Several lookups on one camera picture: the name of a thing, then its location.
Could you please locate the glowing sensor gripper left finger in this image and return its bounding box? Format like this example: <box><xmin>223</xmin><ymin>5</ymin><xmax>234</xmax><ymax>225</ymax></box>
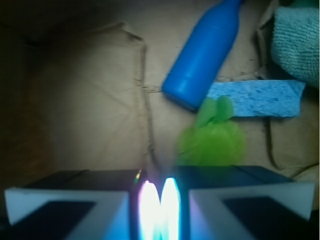
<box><xmin>4</xmin><ymin>169</ymin><xmax>161</xmax><ymax>240</ymax></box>

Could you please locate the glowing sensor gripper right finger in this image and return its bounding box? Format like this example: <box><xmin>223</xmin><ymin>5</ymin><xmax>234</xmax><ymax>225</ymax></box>
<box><xmin>161</xmin><ymin>166</ymin><xmax>315</xmax><ymax>240</ymax></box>

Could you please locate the green fuzzy toy animal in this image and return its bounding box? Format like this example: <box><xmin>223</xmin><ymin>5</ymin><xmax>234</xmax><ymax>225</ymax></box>
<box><xmin>177</xmin><ymin>95</ymin><xmax>246</xmax><ymax>166</ymax></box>

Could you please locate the blue sponge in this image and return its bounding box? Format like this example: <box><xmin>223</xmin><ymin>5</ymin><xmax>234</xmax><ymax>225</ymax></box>
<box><xmin>206</xmin><ymin>79</ymin><xmax>306</xmax><ymax>118</ymax></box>

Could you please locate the blue plastic bottle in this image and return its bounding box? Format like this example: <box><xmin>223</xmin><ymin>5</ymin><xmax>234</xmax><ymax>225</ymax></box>
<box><xmin>161</xmin><ymin>0</ymin><xmax>242</xmax><ymax>111</ymax></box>

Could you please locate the brown paper bag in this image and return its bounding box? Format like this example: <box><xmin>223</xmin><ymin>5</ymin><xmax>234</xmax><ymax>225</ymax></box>
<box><xmin>0</xmin><ymin>0</ymin><xmax>320</xmax><ymax>183</ymax></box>

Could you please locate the teal terry cloth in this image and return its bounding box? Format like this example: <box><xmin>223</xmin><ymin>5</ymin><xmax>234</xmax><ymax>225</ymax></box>
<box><xmin>271</xmin><ymin>6</ymin><xmax>320</xmax><ymax>88</ymax></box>

